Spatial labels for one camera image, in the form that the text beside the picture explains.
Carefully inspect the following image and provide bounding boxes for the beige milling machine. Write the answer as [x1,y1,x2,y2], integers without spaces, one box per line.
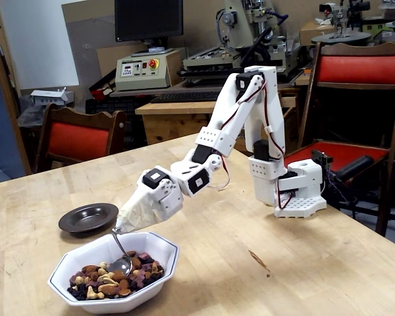
[177,0,303,88]

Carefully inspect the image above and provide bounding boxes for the tall wooden chair red cushions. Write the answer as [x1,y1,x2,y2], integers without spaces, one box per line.
[276,41,395,238]

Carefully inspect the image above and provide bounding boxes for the beige control box red button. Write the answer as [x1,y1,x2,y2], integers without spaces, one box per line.
[114,49,182,92]

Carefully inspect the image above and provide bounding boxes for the black cylindrical handle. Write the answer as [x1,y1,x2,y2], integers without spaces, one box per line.
[335,155,375,184]

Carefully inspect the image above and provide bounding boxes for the low wooden chair red back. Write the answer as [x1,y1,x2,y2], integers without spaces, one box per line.
[32,103,128,174]

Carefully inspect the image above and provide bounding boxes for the large cardboard panel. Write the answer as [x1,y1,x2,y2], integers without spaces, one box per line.
[61,0,117,99]

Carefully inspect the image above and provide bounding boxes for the black computer monitor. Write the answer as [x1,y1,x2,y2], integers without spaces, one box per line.
[114,0,184,55]

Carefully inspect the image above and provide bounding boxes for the black plastic crate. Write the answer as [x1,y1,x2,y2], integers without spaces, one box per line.
[84,97,149,116]

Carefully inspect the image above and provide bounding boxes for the white paper model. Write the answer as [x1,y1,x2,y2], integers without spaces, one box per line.
[29,87,75,108]

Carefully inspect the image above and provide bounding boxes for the small dark metal dish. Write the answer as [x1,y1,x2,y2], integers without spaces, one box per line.
[58,203,120,233]

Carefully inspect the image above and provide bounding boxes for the black round platform device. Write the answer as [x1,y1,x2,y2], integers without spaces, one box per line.
[311,0,373,47]

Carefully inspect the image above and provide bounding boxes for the black circuit board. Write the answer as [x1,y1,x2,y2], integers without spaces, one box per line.
[311,148,334,172]

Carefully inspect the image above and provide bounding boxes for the white board panel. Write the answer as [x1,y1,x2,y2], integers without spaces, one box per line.
[0,0,80,90]

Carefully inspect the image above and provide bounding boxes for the bent metal spoon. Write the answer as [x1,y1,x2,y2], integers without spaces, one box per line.
[107,226,133,277]

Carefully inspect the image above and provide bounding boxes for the grey plastic wrap bundle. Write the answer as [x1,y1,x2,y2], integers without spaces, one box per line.
[18,105,47,128]

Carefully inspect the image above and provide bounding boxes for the black keyboard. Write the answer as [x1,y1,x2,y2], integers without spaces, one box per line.
[150,90,222,104]

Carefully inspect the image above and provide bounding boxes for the green box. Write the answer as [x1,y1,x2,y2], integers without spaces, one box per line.
[361,18,395,34]

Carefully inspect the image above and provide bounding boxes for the wooden workbench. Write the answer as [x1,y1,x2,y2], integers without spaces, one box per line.
[134,92,305,154]

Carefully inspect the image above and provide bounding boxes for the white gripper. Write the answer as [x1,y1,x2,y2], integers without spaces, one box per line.
[142,167,184,221]

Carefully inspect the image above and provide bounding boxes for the beige masking tape wrap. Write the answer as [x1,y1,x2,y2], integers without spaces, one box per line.
[114,186,167,235]

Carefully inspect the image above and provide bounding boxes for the small brown cardboard sheet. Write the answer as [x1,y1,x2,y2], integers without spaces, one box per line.
[95,42,152,80]

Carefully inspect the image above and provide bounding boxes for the nut and fruit mix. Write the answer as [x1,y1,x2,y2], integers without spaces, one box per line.
[67,250,165,301]

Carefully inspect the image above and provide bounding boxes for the purple cable bundle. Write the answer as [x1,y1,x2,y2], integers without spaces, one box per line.
[325,171,358,218]

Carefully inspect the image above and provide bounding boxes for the black red tool case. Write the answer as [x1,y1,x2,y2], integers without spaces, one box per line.
[88,68,118,99]

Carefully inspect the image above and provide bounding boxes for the brown cardboard box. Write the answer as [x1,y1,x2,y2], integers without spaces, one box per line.
[298,21,336,47]

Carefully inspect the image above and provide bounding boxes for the white octagonal bowl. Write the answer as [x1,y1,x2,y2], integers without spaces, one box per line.
[47,231,180,314]

